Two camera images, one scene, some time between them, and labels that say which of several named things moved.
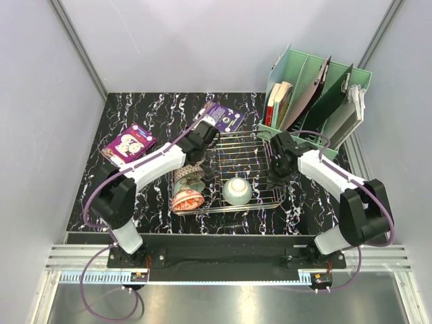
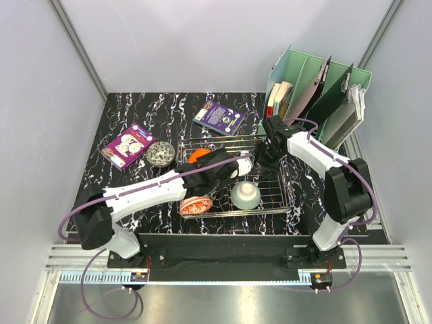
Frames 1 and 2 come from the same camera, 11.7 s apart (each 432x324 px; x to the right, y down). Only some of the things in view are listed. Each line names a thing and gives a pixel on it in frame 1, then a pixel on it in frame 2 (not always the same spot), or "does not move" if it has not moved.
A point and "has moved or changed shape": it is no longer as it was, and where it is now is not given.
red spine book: x=268 y=117 does not move
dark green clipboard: x=327 y=103 does not move
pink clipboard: x=310 y=97 does not move
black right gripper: x=274 y=182 → x=271 y=169
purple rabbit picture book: x=128 y=144 does not move
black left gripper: x=187 y=136 → x=209 y=158
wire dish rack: x=236 y=171 has moved or changed shape
